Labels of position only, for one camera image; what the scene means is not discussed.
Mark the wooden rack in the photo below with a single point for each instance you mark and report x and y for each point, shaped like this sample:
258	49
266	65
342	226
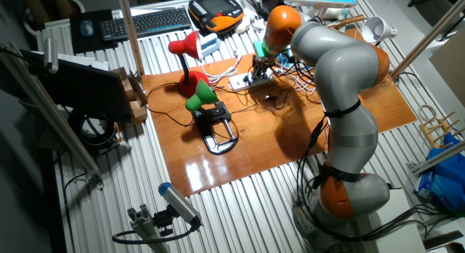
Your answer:
436	131

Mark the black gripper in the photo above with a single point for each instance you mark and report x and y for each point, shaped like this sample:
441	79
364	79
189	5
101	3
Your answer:
262	63

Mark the brown cardboard box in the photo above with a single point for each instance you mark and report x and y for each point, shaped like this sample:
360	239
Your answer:
136	111

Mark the slanted aluminium post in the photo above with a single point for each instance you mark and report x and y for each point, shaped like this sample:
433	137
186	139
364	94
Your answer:
428	38

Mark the black mouse pad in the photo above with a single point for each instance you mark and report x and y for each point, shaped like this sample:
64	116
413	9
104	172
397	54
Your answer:
78	46

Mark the grey computer mouse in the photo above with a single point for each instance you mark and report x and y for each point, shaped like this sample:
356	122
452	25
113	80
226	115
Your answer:
87	27

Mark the silver camera with blue end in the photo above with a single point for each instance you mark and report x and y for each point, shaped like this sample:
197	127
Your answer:
179	204

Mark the green clamp desk lamp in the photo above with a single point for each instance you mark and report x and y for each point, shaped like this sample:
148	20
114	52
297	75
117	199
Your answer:
201	96

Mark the black monitor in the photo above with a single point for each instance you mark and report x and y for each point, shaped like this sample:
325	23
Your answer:
91	89

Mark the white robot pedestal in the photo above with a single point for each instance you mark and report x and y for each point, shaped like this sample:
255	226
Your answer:
399	238

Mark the white power strip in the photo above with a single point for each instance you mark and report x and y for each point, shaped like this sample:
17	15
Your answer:
239	84

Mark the black keyboard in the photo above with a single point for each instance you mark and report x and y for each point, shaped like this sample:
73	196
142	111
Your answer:
145	23

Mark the slanted aluminium profile bar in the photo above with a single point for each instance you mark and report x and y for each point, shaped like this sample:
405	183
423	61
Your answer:
54	115

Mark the blue plastic bag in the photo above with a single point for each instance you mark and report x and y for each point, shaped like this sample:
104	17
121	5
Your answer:
447	180

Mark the white power adapter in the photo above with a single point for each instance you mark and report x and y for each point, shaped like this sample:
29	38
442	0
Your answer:
258	24

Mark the white rounded object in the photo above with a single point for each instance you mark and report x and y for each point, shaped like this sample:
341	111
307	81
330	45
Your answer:
242	24

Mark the white shade desk lamp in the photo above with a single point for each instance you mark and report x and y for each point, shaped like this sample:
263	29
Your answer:
376	29

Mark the white and blue LED lamp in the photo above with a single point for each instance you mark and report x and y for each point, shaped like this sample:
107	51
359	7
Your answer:
319	0

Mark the silver camera on bar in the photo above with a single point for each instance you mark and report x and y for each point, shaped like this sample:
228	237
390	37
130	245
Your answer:
51	55

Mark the short aluminium camera stand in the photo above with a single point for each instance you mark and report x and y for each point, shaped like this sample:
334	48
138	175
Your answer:
145	227

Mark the beige cardboard panel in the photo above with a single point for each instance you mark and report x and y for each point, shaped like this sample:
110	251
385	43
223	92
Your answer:
450	64

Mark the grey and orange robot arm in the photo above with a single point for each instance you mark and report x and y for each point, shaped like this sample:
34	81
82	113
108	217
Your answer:
345	64

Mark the robot teach pendant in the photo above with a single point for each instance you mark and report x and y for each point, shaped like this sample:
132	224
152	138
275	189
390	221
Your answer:
214	6

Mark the red desk lamp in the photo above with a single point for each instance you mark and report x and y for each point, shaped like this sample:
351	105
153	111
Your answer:
192	84

